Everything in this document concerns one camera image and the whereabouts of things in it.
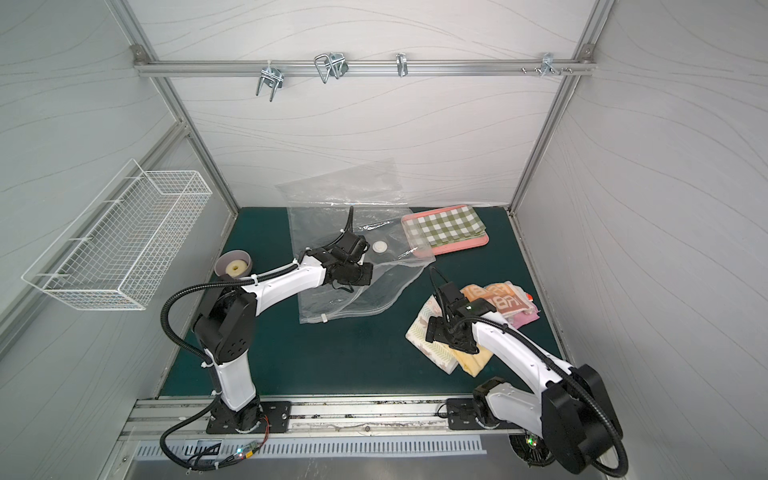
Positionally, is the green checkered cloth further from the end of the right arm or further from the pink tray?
the end of the right arm

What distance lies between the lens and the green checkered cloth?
1.13 metres

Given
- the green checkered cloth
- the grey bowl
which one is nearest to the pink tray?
the green checkered cloth

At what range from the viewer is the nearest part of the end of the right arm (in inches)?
23.6

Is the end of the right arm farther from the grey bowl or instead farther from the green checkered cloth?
the grey bowl

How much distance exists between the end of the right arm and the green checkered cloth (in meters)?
0.41

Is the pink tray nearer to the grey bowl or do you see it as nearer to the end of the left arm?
the end of the left arm
